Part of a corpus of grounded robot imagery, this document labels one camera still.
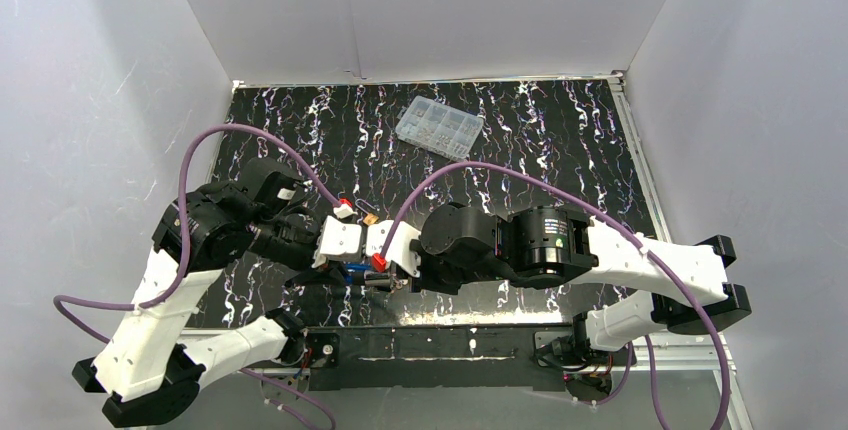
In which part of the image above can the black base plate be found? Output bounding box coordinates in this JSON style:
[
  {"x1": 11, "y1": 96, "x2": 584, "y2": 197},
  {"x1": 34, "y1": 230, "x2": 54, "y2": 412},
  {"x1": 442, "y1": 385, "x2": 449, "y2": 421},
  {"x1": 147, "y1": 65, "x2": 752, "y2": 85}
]
[{"x1": 241, "y1": 324, "x2": 637, "y2": 393}]

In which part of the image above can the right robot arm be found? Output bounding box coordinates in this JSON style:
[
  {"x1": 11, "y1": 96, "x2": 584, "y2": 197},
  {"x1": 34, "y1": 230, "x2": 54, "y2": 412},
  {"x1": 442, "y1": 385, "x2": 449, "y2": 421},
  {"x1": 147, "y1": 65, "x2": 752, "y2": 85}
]
[{"x1": 402, "y1": 203, "x2": 752, "y2": 353}]

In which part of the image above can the purple cable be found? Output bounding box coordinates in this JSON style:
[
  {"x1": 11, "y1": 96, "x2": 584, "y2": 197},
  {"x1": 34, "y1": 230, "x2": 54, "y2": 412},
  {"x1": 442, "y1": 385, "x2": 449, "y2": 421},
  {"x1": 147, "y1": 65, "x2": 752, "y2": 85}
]
[
  {"x1": 372, "y1": 160, "x2": 733, "y2": 430},
  {"x1": 54, "y1": 123, "x2": 356, "y2": 430}
]

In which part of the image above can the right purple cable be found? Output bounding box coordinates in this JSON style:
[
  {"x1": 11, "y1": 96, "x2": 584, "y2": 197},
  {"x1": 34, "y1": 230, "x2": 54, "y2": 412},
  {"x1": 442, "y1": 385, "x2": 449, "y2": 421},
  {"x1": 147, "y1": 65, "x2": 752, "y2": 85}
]
[{"x1": 372, "y1": 160, "x2": 733, "y2": 430}]

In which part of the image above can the blue cable lock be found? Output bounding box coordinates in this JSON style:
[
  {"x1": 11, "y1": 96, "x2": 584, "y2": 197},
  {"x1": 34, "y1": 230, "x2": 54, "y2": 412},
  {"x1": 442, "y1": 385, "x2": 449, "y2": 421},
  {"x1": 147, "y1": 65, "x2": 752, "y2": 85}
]
[{"x1": 333, "y1": 262, "x2": 395, "y2": 292}]

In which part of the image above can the clear plastic parts box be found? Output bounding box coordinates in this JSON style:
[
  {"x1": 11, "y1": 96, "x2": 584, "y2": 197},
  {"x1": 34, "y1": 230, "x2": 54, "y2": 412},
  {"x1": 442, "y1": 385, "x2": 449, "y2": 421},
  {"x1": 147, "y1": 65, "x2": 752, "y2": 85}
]
[{"x1": 396, "y1": 96, "x2": 484, "y2": 162}]

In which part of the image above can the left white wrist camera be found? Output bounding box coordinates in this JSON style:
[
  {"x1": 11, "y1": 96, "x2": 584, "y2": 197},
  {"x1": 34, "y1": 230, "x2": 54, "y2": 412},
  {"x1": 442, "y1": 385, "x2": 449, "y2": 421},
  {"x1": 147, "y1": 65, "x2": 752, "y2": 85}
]
[{"x1": 311, "y1": 216, "x2": 363, "y2": 268}]

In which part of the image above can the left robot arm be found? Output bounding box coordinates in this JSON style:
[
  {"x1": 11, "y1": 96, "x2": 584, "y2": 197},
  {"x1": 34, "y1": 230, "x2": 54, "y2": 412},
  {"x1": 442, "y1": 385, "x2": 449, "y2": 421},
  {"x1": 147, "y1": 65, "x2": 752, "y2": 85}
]
[{"x1": 72, "y1": 158, "x2": 361, "y2": 429}]

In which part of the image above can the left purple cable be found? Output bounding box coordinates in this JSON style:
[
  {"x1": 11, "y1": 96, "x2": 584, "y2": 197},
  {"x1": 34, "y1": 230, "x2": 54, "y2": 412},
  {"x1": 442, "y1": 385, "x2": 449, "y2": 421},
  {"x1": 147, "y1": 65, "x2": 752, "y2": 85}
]
[{"x1": 54, "y1": 123, "x2": 356, "y2": 430}]

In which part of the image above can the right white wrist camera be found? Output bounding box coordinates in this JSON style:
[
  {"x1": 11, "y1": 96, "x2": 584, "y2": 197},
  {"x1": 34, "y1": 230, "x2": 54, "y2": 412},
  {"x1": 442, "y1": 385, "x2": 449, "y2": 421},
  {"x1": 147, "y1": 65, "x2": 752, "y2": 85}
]
[{"x1": 365, "y1": 220, "x2": 421, "y2": 278}]

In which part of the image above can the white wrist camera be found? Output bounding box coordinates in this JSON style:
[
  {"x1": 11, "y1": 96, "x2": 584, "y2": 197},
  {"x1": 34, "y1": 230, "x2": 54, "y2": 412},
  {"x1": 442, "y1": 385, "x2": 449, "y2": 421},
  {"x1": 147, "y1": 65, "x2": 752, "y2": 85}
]
[
  {"x1": 365, "y1": 220, "x2": 421, "y2": 278},
  {"x1": 311, "y1": 216, "x2": 363, "y2": 268}
]

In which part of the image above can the small brass padlock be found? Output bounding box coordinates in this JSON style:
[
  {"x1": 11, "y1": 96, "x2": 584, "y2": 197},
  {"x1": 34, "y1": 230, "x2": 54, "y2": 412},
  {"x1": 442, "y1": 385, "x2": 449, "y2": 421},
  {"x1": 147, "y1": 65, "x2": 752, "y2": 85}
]
[{"x1": 354, "y1": 198, "x2": 380, "y2": 226}]

